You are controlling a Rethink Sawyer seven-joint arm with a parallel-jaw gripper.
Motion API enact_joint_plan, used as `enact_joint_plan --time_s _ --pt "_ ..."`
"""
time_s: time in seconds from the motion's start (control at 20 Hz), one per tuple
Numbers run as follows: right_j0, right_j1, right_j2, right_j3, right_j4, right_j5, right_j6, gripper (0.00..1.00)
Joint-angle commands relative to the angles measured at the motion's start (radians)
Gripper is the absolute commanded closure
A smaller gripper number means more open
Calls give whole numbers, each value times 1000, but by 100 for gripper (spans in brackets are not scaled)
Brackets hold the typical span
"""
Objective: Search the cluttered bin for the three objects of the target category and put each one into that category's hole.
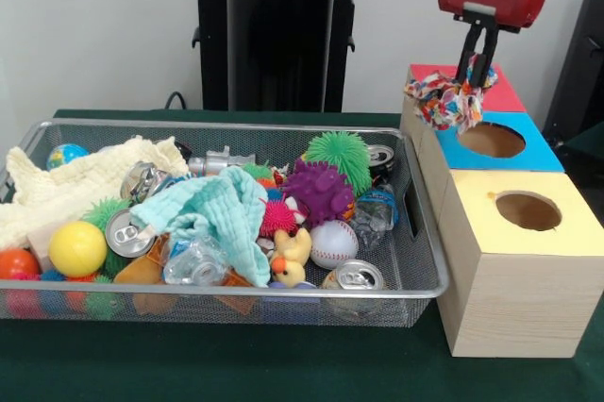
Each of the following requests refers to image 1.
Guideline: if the cream knitted cloth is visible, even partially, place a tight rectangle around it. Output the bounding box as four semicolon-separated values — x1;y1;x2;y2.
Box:
0;135;190;250

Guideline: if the mint knitted cloth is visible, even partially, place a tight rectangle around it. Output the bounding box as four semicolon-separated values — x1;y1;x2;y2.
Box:
129;165;271;289

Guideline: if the large colourful patterned cloth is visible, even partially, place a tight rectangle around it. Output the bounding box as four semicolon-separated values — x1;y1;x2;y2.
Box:
404;55;500;133

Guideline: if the green spiky ball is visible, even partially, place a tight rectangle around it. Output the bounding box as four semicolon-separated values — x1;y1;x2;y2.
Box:
305;130;374;198

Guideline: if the wooden three-hole box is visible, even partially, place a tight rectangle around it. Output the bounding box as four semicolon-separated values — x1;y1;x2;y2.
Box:
399;63;604;359

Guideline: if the yellow plush duck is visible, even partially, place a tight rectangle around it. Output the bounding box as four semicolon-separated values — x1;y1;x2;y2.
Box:
268;227;313;289

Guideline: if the black cable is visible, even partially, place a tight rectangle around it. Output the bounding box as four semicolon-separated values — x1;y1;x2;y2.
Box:
164;91;189;111

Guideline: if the blue globe ball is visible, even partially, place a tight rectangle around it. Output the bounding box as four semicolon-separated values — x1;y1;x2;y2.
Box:
45;142;91;171

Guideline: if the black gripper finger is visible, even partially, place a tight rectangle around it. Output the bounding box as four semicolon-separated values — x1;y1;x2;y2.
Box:
474;26;499;90
456;24;485;85

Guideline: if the purple spiky toy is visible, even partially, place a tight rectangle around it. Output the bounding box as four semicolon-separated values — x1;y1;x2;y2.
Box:
282;159;356;228

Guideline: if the yellow ball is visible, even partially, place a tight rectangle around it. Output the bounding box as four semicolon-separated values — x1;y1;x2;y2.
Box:
47;221;109;279

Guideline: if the dark green table cloth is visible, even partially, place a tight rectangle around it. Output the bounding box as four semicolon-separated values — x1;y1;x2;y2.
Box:
0;109;604;402

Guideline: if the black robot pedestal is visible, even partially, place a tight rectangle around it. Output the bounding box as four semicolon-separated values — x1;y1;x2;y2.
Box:
182;0;378;113

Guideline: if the white baseball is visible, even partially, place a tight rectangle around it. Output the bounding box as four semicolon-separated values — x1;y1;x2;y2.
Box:
310;220;361;271

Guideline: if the silver drink can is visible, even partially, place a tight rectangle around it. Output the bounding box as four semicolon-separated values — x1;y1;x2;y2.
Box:
104;208;157;260
323;259;386;291

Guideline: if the silver mesh bin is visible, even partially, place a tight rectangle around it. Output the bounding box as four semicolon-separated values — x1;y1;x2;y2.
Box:
0;117;450;327

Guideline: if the black panel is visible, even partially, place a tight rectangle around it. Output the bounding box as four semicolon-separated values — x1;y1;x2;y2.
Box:
542;0;604;139

